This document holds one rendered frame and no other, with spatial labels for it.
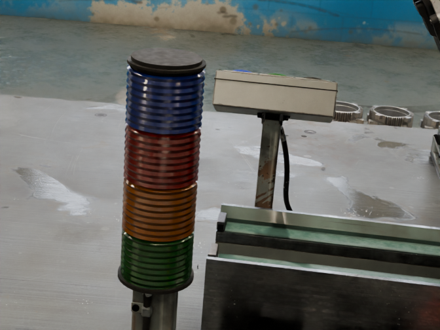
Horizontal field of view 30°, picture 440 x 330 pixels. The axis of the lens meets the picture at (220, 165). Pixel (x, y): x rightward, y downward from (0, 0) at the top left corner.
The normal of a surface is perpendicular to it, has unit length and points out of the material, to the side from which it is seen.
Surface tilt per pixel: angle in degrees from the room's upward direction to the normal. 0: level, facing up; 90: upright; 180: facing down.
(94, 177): 0
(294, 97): 66
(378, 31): 90
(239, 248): 90
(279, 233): 0
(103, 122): 0
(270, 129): 90
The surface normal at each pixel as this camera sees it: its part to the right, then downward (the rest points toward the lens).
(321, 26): -0.04, 0.37
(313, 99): -0.07, -0.06
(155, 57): 0.07, -0.93
